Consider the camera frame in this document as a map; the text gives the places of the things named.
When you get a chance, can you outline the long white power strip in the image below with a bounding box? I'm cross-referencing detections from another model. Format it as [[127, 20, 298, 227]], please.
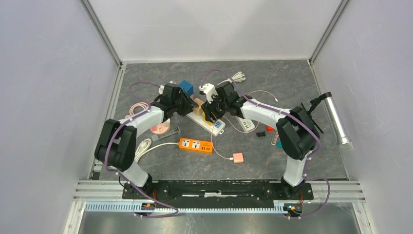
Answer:
[[187, 112, 226, 137]]

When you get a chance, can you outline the silver microphone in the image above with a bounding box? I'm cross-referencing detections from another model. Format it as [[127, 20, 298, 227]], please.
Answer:
[[324, 92, 353, 151]]

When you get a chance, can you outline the small black clip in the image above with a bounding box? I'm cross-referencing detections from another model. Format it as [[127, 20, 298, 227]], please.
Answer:
[[256, 132, 266, 137]]

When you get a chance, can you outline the black mini tripod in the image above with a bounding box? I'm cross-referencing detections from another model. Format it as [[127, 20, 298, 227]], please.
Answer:
[[300, 92, 332, 134]]

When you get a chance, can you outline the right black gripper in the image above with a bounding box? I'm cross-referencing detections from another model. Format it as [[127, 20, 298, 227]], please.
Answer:
[[201, 91, 229, 123]]

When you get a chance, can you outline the white orange-strip cord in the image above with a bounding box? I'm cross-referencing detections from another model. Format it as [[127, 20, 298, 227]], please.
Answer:
[[130, 138, 179, 167]]

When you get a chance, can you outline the blue cube socket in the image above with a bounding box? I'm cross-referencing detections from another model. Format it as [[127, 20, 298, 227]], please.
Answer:
[[179, 80, 194, 96]]

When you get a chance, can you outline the tan wooden cube socket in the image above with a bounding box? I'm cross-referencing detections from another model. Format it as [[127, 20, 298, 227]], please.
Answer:
[[193, 107, 204, 116]]

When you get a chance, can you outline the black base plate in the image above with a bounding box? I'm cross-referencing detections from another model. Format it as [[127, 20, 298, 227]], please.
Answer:
[[122, 179, 314, 209]]

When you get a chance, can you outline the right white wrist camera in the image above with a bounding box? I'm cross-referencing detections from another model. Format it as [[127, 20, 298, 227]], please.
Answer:
[[199, 83, 218, 103]]

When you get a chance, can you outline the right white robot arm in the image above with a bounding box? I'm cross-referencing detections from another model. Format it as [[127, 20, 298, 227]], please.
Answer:
[[199, 81, 320, 199]]

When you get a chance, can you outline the small white power strip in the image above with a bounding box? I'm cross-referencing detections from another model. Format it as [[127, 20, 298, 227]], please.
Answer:
[[236, 117, 256, 133]]

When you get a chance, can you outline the grey flat bracket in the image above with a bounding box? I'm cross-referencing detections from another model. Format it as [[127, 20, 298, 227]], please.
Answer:
[[151, 126, 181, 141]]

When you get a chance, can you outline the grey ruler strip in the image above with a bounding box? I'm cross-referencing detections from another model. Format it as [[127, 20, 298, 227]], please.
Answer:
[[271, 132, 279, 146]]

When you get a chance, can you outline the orange power strip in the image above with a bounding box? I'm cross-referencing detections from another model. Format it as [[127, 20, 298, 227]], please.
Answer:
[[178, 138, 213, 154]]

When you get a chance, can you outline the white bundled cord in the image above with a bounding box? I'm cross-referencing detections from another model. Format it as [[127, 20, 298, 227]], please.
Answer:
[[217, 72, 246, 87]]

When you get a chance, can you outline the pink charger plug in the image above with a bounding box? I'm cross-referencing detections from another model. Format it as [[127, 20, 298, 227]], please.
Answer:
[[232, 153, 244, 164]]

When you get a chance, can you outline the pink round socket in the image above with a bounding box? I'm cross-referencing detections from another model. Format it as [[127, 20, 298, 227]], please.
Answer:
[[150, 119, 170, 135]]

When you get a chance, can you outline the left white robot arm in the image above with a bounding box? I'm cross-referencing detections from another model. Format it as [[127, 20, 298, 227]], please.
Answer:
[[94, 83, 197, 199]]

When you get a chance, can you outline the pink thin charging cable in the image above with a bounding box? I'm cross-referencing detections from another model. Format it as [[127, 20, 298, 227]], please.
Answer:
[[211, 90, 278, 160]]

